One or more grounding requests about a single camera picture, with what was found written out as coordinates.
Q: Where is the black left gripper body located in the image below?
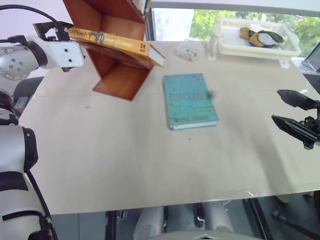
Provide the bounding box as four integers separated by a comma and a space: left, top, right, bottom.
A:
33, 21, 61, 42

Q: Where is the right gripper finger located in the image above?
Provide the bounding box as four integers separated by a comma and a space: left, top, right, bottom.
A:
271, 114, 320, 146
276, 89, 320, 112

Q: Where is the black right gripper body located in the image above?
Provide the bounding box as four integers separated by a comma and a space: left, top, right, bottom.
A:
300, 108, 320, 151

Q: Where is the yellow paperback book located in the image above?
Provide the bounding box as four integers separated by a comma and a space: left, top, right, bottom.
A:
66, 26, 166, 68

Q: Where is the wooden bookshelf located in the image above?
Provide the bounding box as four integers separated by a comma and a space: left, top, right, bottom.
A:
62, 0, 154, 102

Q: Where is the teal hardcover book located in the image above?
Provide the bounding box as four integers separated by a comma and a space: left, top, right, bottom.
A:
163, 72, 220, 131

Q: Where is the dark laptop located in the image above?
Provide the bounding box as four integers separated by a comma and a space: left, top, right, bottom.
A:
301, 42, 320, 73

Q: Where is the yellow grey plush toy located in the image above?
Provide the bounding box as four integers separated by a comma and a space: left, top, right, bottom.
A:
239, 26, 285, 49

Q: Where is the white plastic basket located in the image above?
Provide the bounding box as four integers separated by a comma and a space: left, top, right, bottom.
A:
206, 16, 303, 69

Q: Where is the black table leg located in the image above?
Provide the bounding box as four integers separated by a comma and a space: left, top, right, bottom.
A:
246, 197, 270, 240

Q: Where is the grey rounded robot leg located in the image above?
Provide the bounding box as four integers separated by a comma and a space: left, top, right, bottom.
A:
132, 206, 166, 240
201, 199, 235, 233

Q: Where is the small clear plastic bag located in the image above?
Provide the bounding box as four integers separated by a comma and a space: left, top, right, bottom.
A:
175, 39, 201, 61

